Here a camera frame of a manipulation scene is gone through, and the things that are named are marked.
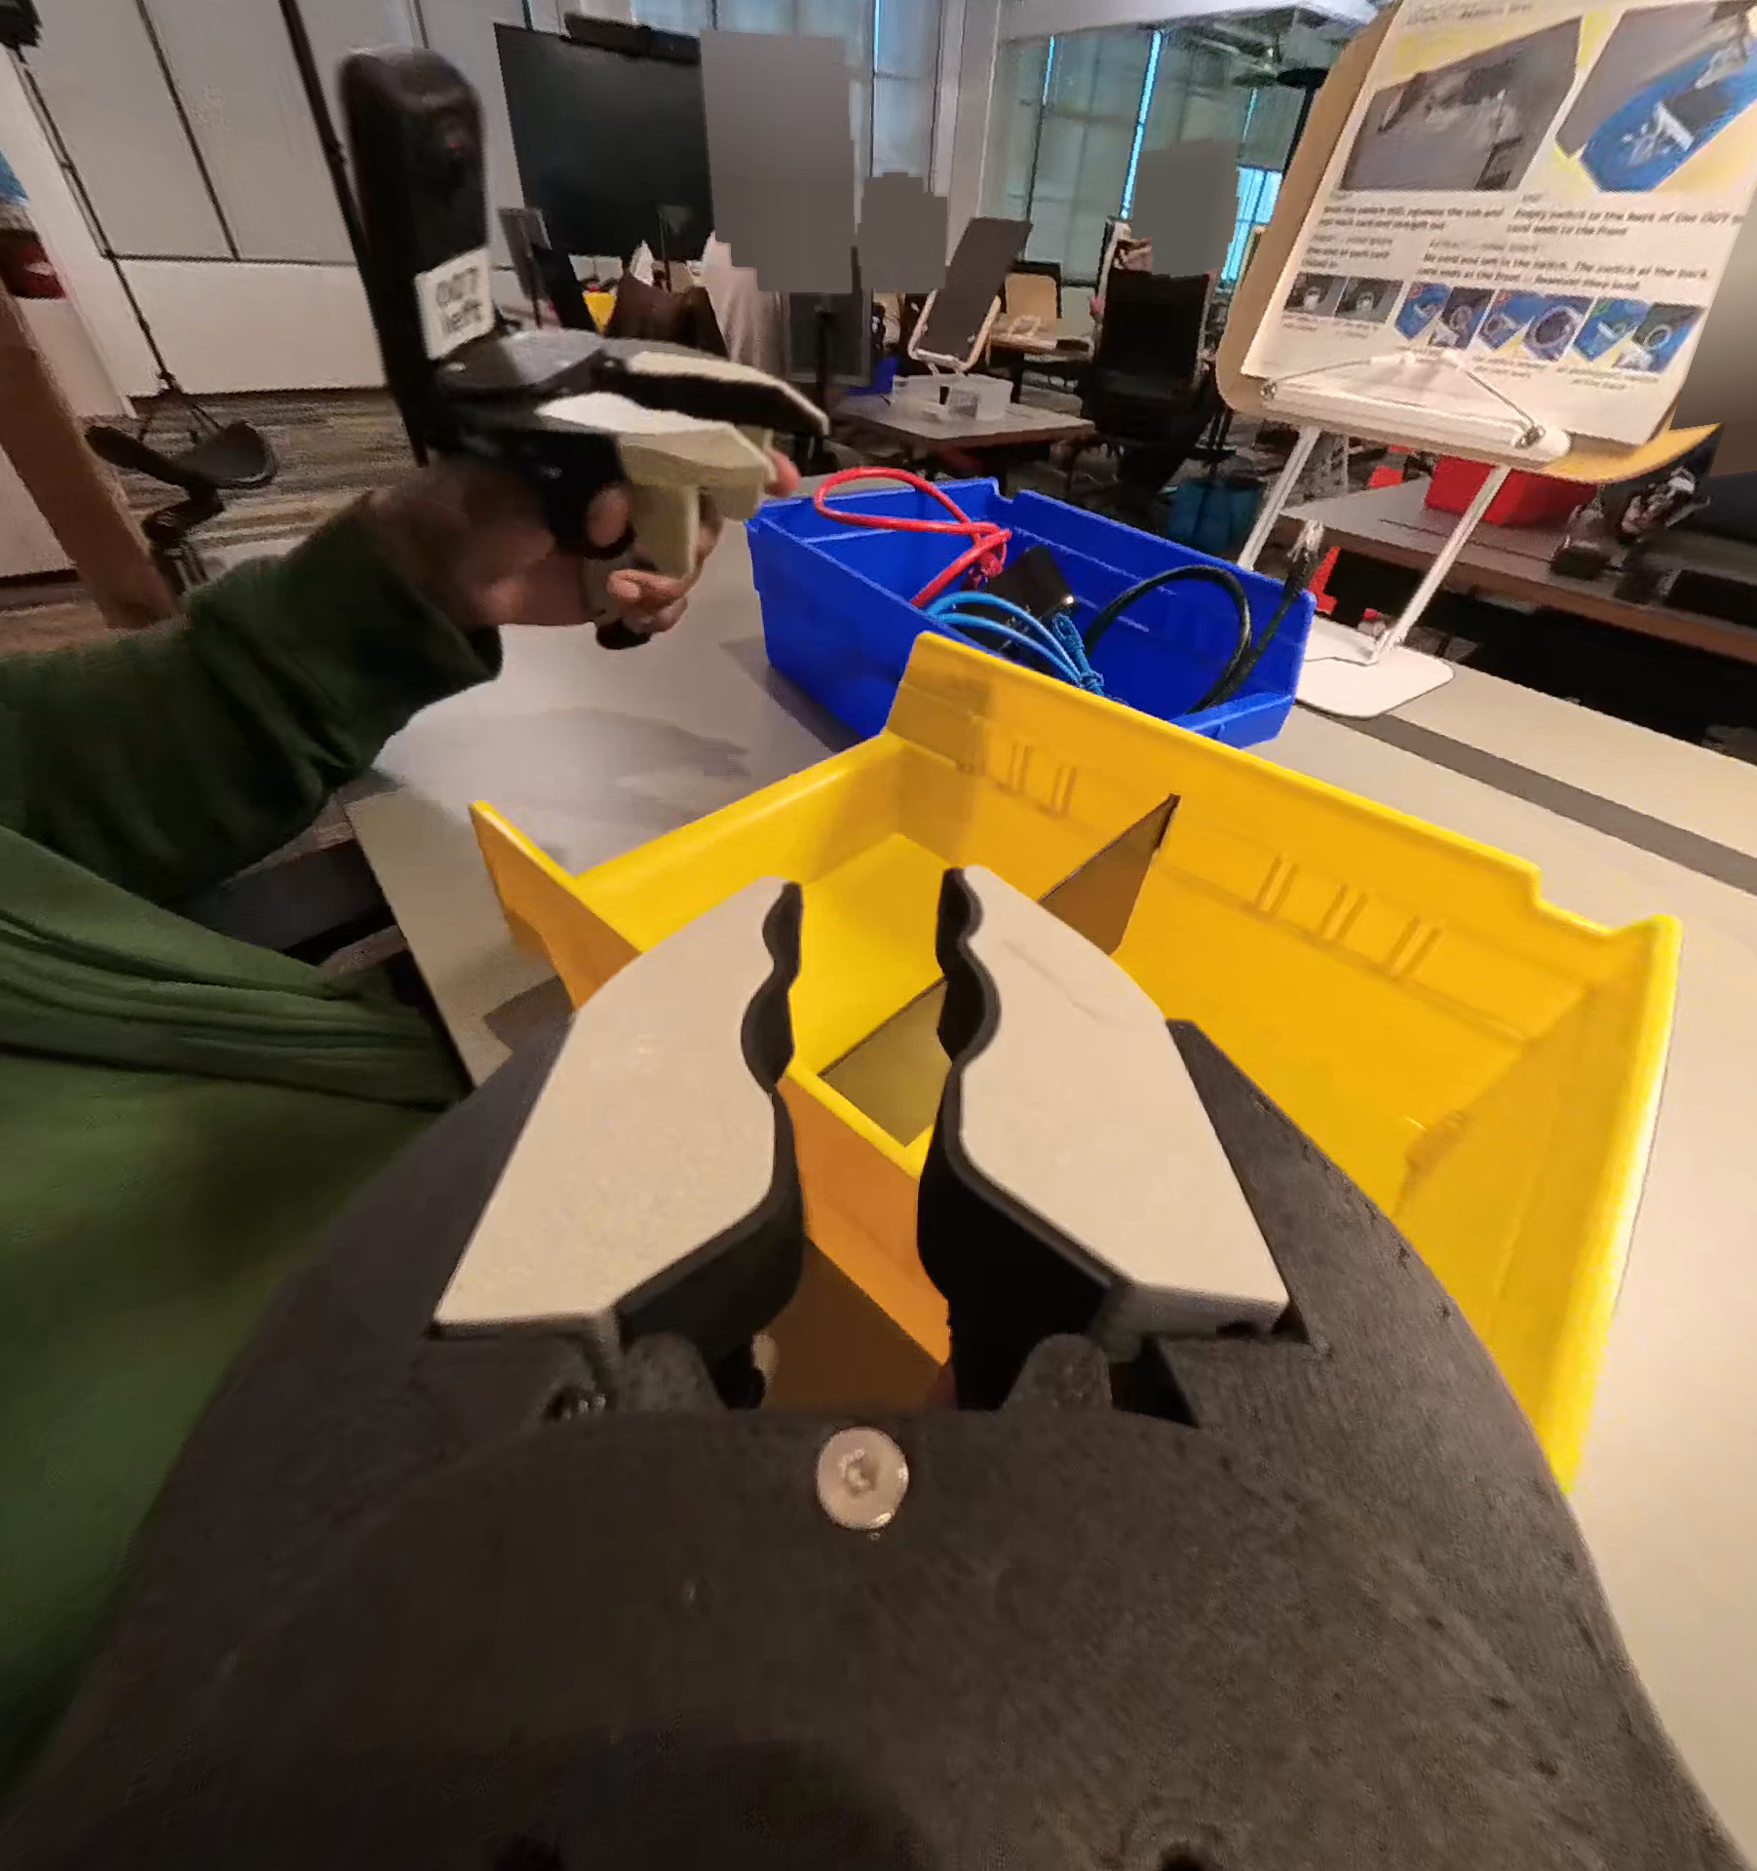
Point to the black wall monitor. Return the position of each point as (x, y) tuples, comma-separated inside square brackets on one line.
[(600, 147)]

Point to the red storage bin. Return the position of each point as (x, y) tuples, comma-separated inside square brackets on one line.
[(1506, 495)]

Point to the person's left forearm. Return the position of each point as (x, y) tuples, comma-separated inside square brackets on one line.
[(235, 687)]

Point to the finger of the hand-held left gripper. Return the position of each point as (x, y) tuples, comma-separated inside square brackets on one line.
[(704, 378), (689, 460)]

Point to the person's left hand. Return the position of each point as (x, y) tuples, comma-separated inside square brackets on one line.
[(512, 563)]

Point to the instruction poster board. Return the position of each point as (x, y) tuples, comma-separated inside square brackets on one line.
[(1521, 219)]

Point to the person's green sweater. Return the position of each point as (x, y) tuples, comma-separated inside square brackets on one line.
[(118, 1170)]

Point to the beige board on stand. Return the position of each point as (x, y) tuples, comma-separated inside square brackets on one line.
[(975, 293)]

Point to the blue plastic bin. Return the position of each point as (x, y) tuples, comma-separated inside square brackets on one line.
[(850, 615)]

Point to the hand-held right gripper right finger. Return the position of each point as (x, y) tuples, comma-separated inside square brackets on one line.
[(1097, 1154)]

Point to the yellow plastic bin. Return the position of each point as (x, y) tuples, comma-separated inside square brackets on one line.
[(1258, 995)]

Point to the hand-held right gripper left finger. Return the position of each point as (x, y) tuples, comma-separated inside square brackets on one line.
[(630, 1154)]

